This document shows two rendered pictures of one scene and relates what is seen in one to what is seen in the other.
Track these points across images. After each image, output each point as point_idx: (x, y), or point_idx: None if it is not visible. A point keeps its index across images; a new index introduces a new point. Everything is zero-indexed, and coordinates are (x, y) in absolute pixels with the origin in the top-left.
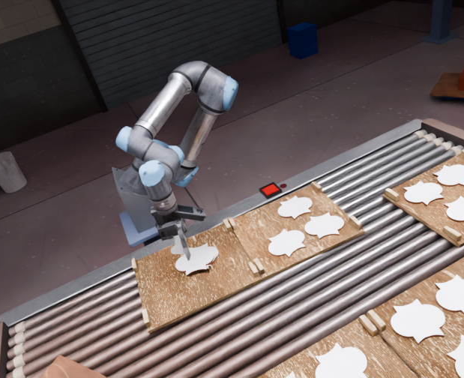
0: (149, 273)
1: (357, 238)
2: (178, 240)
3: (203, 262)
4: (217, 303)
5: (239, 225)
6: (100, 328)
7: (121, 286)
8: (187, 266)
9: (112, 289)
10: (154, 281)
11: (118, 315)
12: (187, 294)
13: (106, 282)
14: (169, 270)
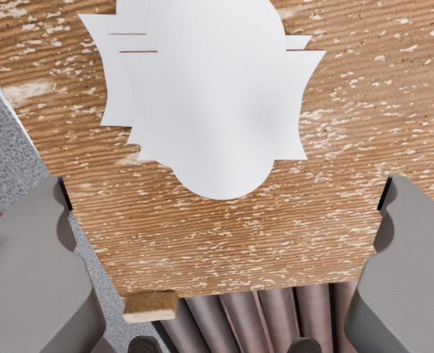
0: (195, 265)
1: None
2: None
3: (268, 61)
4: None
5: None
6: (319, 343)
7: (206, 316)
8: (252, 152)
9: (207, 330)
10: (242, 253)
11: (293, 311)
12: (375, 154)
13: (175, 340)
14: (207, 211)
